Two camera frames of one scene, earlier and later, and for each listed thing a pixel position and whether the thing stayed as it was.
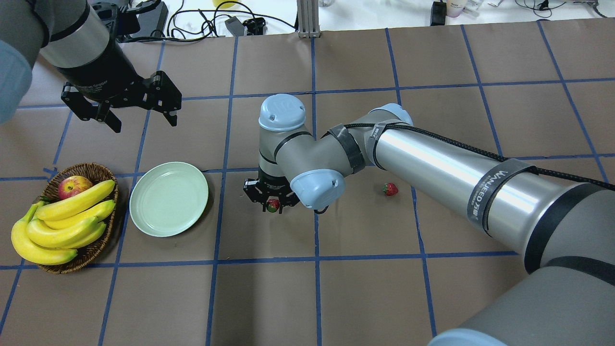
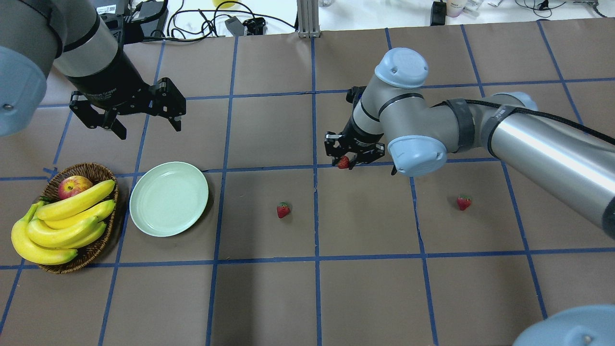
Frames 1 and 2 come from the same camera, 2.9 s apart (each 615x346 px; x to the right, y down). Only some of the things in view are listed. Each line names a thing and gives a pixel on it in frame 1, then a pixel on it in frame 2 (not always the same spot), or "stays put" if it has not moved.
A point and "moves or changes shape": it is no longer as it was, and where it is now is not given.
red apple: x=71 y=185 stays put
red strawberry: x=273 y=205 moves or changes shape
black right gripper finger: x=290 y=199 -> x=368 y=156
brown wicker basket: x=98 y=174 stays put
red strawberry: x=390 y=189 moves or changes shape
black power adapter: x=438 y=12 stays put
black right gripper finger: x=255 y=192 -> x=335 y=153
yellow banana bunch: x=54 y=230 stays put
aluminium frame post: x=308 y=19 stays put
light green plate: x=167 y=198 stays put
